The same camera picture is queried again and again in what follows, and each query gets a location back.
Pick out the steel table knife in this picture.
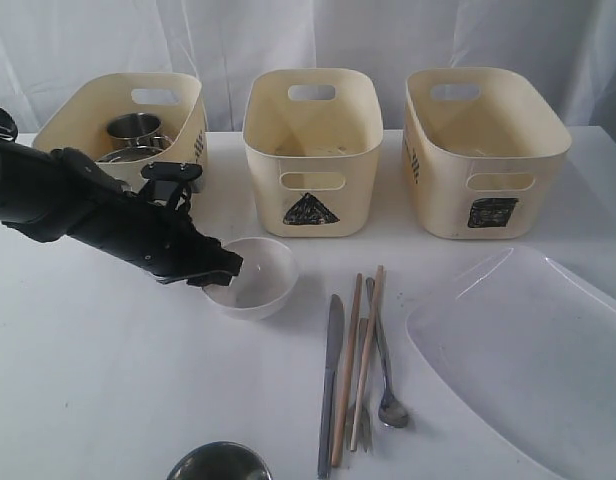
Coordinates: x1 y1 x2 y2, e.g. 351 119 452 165
317 294 345 479

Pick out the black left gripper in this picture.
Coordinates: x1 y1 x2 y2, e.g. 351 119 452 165
67 202 244 287

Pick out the steel mug in bin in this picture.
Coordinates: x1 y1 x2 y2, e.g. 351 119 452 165
106 112 173 150

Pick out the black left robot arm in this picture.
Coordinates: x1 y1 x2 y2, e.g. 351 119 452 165
0 107 243 287

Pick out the steel spoon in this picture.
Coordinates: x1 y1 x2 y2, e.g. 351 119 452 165
375 307 410 429

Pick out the cream bin square mark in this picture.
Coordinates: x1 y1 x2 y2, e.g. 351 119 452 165
402 67 572 240

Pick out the cream bin triangle mark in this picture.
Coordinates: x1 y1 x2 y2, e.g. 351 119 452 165
241 68 385 239

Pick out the white plastic bowl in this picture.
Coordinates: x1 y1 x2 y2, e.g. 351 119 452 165
202 237 299 321

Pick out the wooden chopstick left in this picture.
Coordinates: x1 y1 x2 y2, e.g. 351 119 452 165
331 273 363 468

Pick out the wooden chopstick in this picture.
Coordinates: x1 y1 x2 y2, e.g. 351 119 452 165
331 273 363 468
350 265 384 452

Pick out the wooden chopstick right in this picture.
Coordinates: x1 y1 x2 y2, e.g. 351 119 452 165
350 265 384 452

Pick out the cream bin circle mark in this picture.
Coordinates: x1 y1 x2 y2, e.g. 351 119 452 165
32 73 208 191

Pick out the white backdrop curtain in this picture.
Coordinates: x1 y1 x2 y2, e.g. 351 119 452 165
0 1 616 140

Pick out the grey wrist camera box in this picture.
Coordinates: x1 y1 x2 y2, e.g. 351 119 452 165
138 162 203 208

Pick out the white square plate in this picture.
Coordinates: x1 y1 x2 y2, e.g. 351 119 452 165
405 246 616 479

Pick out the steel fork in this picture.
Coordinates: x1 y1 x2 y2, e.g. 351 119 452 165
344 317 375 455

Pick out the small steel cup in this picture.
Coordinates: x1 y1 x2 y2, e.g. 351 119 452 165
166 441 273 479

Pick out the large steel bowl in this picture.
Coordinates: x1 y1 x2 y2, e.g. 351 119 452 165
96 145 162 164

